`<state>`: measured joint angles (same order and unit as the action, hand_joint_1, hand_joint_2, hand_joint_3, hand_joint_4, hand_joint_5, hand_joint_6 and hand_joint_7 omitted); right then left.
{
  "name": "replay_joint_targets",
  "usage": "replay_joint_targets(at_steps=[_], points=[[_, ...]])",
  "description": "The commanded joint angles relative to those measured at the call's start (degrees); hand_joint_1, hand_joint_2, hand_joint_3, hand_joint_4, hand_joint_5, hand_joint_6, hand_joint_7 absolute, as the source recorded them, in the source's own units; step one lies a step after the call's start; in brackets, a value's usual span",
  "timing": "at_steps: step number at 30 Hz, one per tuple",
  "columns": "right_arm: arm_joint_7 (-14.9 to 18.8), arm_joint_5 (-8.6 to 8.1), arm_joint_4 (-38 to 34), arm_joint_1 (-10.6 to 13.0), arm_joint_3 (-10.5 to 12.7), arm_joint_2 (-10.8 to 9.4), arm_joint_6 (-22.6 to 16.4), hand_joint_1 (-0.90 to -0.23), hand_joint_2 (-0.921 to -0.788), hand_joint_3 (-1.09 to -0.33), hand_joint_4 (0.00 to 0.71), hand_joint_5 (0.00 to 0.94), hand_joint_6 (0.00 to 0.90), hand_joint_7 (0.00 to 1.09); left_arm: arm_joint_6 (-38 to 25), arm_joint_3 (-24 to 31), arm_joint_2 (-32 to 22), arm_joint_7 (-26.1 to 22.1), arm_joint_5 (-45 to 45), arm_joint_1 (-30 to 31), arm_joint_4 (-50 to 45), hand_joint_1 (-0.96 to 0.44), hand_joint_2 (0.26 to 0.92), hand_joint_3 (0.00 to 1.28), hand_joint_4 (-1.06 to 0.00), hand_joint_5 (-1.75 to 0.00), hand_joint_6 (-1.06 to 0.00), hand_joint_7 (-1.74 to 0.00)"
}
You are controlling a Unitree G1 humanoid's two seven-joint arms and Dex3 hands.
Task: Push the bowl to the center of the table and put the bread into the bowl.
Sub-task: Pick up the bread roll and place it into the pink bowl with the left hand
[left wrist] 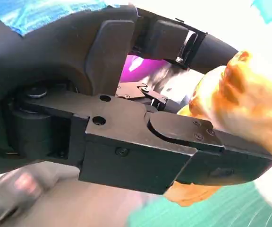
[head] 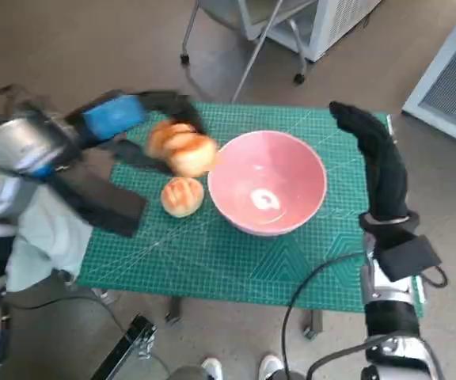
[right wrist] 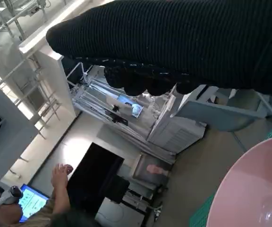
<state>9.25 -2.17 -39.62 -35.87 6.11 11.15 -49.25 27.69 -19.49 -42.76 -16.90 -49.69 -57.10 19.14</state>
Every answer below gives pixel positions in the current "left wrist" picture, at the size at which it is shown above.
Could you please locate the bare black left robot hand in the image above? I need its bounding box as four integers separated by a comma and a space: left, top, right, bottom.
0, 0, 272, 195

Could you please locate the pink bowl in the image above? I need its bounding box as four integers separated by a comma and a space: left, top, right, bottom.
121, 53, 174, 84

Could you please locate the long orange toy bread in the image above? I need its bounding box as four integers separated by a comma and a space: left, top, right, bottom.
163, 50, 272, 208

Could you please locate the green cutting mat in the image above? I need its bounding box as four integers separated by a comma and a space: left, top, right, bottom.
126, 181, 272, 227

